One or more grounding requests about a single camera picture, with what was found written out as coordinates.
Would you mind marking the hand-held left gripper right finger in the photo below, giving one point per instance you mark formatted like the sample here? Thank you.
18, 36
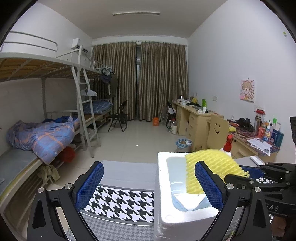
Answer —
208, 185

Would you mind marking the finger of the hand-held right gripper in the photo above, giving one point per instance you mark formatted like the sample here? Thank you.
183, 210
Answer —
252, 172
242, 180

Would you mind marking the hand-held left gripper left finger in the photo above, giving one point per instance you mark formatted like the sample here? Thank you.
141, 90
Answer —
90, 185

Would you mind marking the yellow foam net sleeve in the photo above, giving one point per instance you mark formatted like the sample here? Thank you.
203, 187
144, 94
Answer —
208, 160

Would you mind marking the white foam box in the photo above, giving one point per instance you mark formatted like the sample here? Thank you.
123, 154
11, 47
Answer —
164, 185

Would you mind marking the person's right hand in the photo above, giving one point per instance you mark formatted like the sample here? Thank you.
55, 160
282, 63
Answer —
278, 228

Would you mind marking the white remote control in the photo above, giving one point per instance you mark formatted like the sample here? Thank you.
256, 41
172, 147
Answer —
256, 160

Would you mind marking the wooden desk with patterned cloth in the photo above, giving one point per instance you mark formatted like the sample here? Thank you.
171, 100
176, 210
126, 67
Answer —
242, 150

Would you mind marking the printed paper sheets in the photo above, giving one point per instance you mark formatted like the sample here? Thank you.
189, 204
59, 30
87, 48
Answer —
260, 144

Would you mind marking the light blue face mask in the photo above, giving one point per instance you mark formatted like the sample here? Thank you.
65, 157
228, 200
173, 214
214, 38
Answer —
183, 204

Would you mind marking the houndstooth tablecloth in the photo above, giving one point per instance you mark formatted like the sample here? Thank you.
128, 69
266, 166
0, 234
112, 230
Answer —
120, 201

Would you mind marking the white lotion bottle red pump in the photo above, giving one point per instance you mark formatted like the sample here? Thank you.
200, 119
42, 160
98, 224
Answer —
227, 144

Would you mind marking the red cloth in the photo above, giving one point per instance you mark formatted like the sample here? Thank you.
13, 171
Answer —
68, 155

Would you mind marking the beige cloth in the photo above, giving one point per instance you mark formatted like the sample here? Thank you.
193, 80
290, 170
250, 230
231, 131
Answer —
48, 172

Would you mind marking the group of toiletry bottles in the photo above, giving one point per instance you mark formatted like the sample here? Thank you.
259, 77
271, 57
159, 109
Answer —
270, 132

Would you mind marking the yellow cloth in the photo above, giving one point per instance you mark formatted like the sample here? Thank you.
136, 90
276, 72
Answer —
232, 129

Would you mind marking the blue waste basket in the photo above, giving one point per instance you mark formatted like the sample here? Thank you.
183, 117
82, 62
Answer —
183, 144

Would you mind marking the wooden chair with smiley face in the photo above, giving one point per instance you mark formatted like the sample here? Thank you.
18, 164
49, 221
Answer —
217, 129

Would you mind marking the black screen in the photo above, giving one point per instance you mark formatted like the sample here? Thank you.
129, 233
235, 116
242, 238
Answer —
293, 129

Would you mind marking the white jug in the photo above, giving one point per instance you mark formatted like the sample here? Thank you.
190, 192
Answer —
174, 128

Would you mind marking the wooden desk with drawers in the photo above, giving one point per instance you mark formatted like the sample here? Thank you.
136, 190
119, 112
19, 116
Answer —
194, 120

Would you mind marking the blue plaid quilt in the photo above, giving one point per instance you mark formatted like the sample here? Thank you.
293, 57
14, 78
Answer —
44, 136

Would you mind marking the black folding chair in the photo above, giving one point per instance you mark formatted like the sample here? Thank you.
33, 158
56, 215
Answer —
119, 115
170, 110

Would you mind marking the bunk bed with blue mattress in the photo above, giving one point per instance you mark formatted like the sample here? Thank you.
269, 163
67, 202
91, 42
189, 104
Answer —
97, 106

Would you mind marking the green bottle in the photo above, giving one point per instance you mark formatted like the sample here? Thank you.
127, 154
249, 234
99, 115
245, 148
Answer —
204, 104

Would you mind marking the orange container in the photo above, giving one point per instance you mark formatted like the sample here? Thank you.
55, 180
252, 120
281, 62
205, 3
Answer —
156, 121

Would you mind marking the white hanging bag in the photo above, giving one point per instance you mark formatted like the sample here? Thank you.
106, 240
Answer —
89, 92

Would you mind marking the hanging dark clothes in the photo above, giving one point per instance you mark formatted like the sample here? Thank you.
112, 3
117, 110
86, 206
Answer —
108, 80

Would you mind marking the brown curtain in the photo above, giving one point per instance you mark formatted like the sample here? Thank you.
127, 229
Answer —
115, 81
164, 81

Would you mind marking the grey metal bunk bed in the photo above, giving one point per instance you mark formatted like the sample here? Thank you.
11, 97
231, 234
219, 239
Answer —
34, 67

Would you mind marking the white air conditioner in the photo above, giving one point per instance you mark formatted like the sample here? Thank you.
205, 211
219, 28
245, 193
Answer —
77, 44

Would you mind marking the ceiling light tube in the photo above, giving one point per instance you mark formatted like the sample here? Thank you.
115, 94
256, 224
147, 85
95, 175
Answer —
136, 13

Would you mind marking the cartoon wall poster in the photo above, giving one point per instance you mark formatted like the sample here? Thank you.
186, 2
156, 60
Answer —
248, 90

